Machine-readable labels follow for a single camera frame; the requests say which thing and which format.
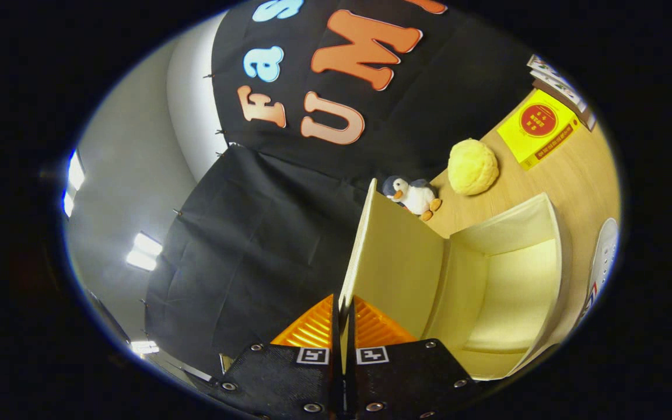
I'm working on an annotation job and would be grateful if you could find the cream fabric storage box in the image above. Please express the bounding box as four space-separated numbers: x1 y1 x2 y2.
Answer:
339 178 573 381

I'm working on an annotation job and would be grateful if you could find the yellow round plush ball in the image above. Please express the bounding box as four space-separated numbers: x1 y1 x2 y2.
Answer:
448 138 499 196

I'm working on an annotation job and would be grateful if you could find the yellow book with red circle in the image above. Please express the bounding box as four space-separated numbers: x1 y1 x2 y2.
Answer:
496 89 582 171

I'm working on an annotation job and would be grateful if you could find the penguin plush toy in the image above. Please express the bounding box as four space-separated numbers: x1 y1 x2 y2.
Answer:
381 175 443 222

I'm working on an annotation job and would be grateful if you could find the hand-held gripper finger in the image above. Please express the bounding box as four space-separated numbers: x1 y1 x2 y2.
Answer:
211 293 345 420
345 295 482 420

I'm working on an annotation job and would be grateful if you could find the white canvas shoe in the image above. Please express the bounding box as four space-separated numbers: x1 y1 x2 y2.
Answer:
575 218 620 324

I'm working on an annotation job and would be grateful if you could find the black backdrop cloth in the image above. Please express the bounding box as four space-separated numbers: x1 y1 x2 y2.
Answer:
143 0 552 374

